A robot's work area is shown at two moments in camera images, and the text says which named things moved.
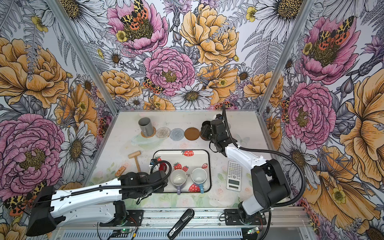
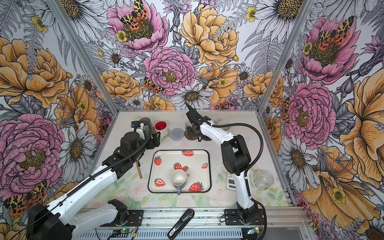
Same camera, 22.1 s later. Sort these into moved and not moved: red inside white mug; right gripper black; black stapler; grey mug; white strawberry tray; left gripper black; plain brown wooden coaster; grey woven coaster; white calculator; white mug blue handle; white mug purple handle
Moved: left gripper black; white mug blue handle; right gripper black; red inside white mug
Not moved: black stapler; white calculator; grey woven coaster; white strawberry tray; grey mug; white mug purple handle; plain brown wooden coaster
